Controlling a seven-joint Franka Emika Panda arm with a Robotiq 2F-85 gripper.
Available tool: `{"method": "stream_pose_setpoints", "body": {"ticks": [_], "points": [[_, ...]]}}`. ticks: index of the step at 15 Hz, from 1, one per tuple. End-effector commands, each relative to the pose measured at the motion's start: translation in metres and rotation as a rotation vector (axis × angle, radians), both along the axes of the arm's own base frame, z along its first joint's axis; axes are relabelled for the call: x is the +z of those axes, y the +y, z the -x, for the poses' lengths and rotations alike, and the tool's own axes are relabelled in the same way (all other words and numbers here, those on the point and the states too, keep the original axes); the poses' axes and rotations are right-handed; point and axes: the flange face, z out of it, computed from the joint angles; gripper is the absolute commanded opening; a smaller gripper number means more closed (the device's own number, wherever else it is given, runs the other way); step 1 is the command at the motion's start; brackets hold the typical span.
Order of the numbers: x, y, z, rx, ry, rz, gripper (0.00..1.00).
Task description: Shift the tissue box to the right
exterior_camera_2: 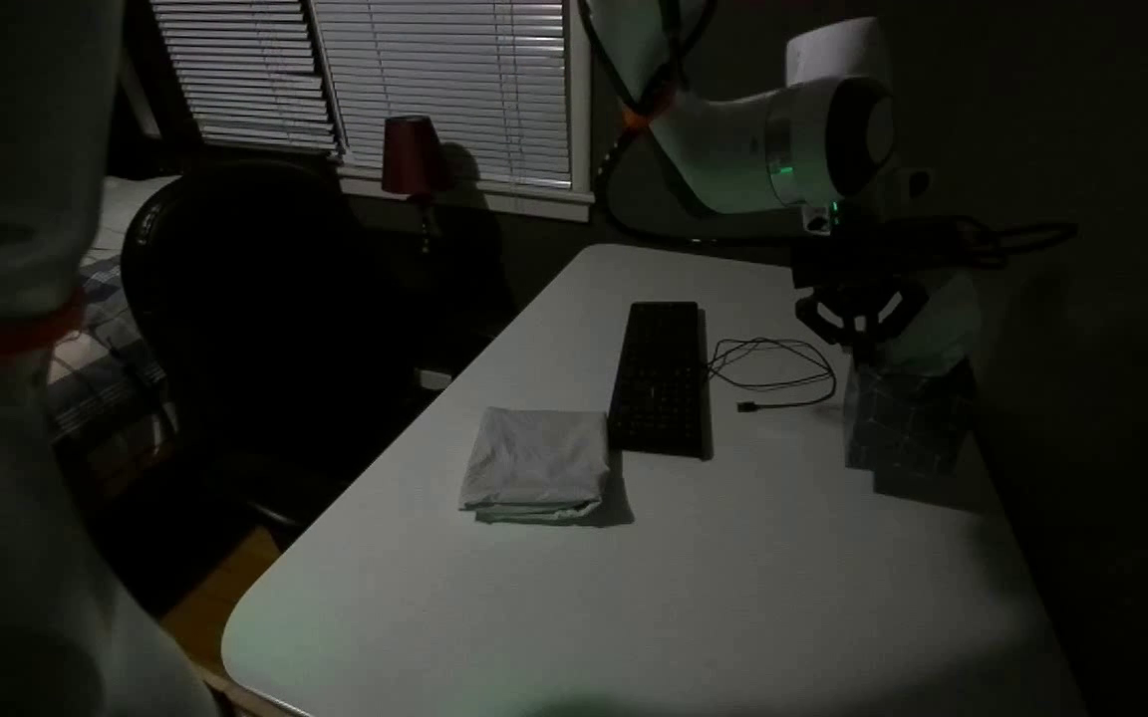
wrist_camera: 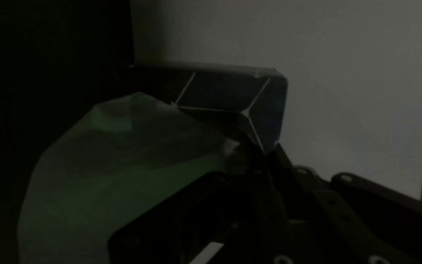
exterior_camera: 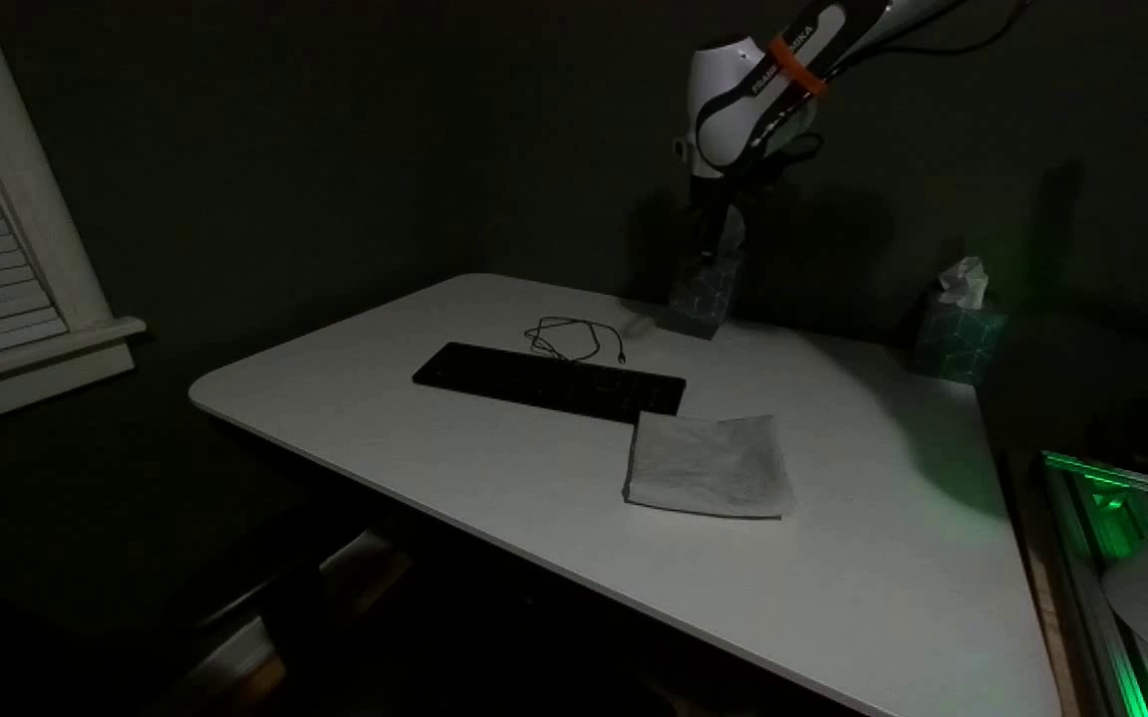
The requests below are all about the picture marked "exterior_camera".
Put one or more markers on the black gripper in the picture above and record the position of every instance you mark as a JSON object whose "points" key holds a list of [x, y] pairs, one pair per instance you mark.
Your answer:
{"points": [[719, 220]]}

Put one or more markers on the white tissue sheet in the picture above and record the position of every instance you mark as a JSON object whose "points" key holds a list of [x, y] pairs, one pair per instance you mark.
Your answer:
{"points": [[961, 279]]}

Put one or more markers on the dark blue tissue box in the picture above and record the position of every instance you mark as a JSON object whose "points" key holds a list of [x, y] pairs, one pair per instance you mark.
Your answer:
{"points": [[961, 346]]}

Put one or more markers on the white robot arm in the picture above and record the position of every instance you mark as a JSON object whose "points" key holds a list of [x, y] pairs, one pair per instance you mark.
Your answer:
{"points": [[745, 93]]}

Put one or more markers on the white folded cloth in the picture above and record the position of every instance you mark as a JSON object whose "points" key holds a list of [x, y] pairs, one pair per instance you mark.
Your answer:
{"points": [[712, 463]]}

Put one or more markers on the black keyboard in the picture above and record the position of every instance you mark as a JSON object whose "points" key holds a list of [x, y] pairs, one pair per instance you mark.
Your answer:
{"points": [[546, 382]]}

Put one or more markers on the aluminium rail frame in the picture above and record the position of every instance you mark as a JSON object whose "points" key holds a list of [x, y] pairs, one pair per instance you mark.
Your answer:
{"points": [[1107, 533]]}

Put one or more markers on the white window frame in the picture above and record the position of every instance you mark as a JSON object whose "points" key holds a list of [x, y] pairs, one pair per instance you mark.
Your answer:
{"points": [[41, 339]]}

